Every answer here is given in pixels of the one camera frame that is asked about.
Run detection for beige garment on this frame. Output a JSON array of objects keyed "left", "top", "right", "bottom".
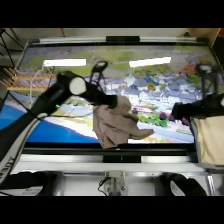
[{"left": 192, "top": 115, "right": 224, "bottom": 167}]

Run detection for grey-brown shirt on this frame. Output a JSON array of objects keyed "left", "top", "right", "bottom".
[{"left": 92, "top": 94, "right": 155, "bottom": 150}]

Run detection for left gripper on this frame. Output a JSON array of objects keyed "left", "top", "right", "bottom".
[{"left": 95, "top": 89, "right": 119, "bottom": 110}]

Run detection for black cable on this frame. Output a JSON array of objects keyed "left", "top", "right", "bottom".
[{"left": 97, "top": 177, "right": 112, "bottom": 197}]

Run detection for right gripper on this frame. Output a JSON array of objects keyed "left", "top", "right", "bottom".
[{"left": 171, "top": 101, "right": 195, "bottom": 122}]

